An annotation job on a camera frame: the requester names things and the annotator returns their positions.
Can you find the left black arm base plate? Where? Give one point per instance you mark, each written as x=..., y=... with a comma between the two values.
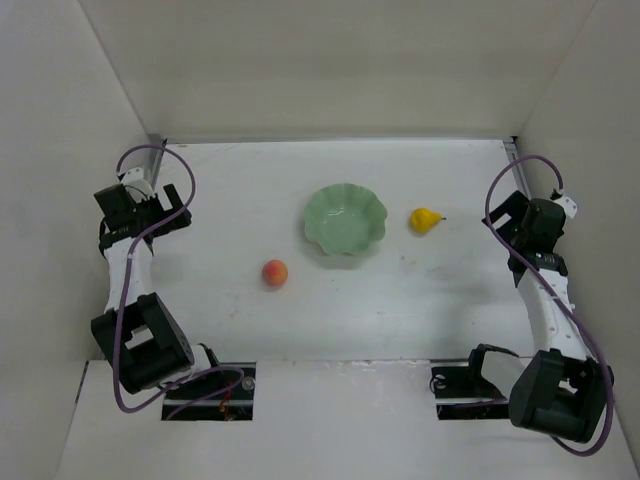
x=217, y=397

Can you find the green scalloped fruit bowl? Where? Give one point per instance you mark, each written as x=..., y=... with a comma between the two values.
x=344, y=219

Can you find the yellow fake pear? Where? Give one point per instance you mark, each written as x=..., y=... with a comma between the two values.
x=422, y=220

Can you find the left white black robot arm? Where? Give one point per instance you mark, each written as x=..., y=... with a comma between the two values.
x=153, y=348

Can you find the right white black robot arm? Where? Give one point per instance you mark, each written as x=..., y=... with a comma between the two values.
x=561, y=392

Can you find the red orange fake peach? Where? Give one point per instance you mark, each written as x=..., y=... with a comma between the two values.
x=275, y=273

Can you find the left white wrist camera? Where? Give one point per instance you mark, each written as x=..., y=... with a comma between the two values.
x=136, y=184

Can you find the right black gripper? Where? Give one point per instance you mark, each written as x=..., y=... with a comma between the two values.
x=513, y=220

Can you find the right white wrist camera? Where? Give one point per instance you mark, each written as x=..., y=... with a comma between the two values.
x=569, y=206

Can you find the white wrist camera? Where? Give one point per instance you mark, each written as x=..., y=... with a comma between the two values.
x=136, y=184
x=569, y=206

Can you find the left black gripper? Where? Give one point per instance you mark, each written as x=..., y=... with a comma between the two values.
x=163, y=215

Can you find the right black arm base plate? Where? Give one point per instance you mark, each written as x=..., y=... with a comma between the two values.
x=460, y=398

